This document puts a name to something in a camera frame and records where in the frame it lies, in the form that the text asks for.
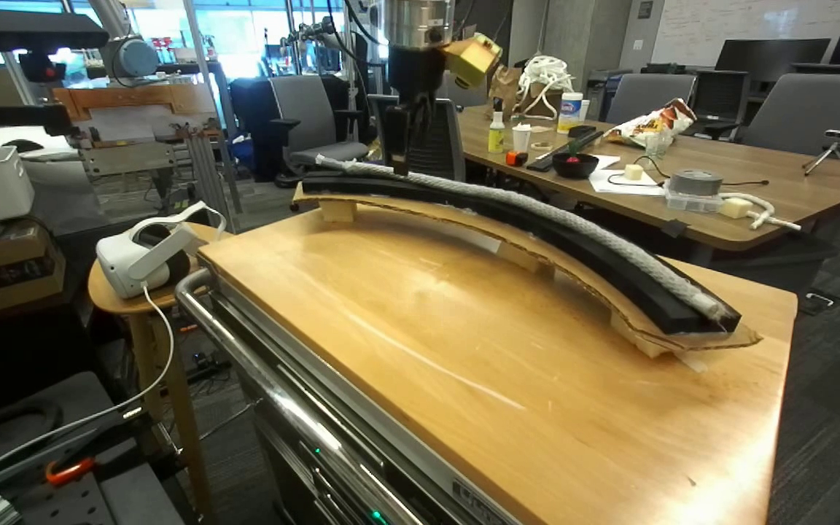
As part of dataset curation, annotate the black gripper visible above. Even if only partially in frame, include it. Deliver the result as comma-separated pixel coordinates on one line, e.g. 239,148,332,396
374,46,465,180

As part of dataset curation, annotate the brown cardboard sheet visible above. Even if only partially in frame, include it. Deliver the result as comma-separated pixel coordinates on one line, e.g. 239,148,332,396
293,190,762,357

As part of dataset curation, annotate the round wooden stool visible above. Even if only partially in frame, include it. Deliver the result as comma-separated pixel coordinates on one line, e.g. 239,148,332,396
89,221,223,523

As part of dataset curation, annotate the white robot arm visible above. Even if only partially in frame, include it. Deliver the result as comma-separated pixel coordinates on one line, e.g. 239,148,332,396
369,0,465,177

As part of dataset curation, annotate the black bowl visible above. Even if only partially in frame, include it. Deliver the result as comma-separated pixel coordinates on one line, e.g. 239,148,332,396
552,155,598,180

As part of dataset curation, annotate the white cable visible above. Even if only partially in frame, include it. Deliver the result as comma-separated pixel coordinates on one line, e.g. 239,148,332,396
0,285,181,492

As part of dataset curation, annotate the grey office chair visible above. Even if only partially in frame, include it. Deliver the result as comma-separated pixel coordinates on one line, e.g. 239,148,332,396
741,72,840,155

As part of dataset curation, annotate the white VR headset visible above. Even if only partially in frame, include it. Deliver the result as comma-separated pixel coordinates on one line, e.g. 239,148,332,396
97,200,229,297

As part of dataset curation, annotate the orange green wrist camera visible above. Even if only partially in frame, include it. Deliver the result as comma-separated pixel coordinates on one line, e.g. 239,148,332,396
443,33,503,87

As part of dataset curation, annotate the orange clamp handle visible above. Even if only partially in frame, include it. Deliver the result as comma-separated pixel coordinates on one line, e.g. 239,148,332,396
45,459,97,486

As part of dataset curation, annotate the metal cart body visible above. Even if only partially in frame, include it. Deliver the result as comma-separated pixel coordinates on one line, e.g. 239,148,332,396
179,279,519,525

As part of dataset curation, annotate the white braided rope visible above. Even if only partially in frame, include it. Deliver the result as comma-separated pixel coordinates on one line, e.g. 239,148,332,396
312,152,741,329

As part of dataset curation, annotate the long wooden office table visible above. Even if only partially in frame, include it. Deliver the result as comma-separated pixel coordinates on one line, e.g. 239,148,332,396
456,101,840,257

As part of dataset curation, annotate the grey duct tape roll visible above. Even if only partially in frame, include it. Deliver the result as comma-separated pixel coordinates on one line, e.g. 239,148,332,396
669,168,720,199

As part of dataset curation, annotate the curved black board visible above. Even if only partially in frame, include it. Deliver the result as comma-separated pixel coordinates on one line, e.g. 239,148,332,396
303,171,741,336

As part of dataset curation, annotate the chrome cart handle bar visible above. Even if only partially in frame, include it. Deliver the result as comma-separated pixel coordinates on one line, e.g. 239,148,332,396
175,270,423,525

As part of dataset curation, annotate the chips snack bag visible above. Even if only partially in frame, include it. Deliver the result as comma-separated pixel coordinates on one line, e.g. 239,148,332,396
609,97,697,145

